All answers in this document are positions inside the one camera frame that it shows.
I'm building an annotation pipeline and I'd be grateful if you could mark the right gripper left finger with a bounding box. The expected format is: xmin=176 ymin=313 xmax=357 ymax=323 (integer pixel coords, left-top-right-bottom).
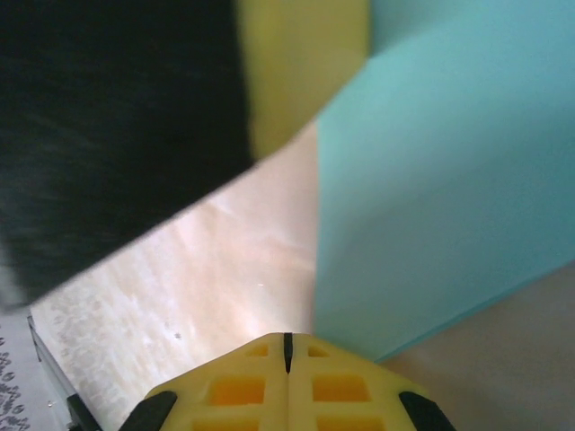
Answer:
xmin=120 ymin=331 xmax=288 ymax=431

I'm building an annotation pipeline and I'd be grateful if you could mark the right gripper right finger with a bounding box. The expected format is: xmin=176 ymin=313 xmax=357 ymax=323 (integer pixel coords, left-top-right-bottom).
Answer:
xmin=286 ymin=331 xmax=459 ymax=431

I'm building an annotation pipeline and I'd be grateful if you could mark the light blue cloth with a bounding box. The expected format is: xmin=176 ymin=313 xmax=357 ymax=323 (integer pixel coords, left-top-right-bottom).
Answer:
xmin=312 ymin=0 xmax=575 ymax=365

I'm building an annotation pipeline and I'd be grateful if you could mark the aluminium table side rail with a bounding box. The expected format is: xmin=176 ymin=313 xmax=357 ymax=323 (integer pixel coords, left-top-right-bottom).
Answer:
xmin=26 ymin=312 xmax=104 ymax=431

